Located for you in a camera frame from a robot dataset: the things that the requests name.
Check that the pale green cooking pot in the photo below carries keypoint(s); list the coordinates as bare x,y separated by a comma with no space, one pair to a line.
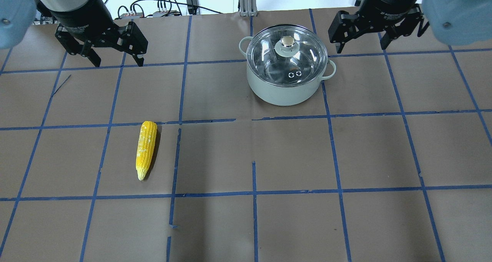
292,96

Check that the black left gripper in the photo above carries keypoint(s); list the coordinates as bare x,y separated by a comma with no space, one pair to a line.
81,17

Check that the yellow corn cob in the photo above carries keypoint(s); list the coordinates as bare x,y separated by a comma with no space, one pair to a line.
145,148

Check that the glass pot lid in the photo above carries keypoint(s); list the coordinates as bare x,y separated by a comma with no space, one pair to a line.
285,55

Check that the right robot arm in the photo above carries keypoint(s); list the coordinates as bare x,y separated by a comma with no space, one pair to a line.
453,22

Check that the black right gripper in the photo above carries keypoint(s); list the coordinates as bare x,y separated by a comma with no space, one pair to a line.
389,5

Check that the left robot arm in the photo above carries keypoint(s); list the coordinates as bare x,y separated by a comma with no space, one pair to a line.
16,17

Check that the aluminium frame post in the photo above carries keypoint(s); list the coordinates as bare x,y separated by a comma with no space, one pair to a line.
247,8

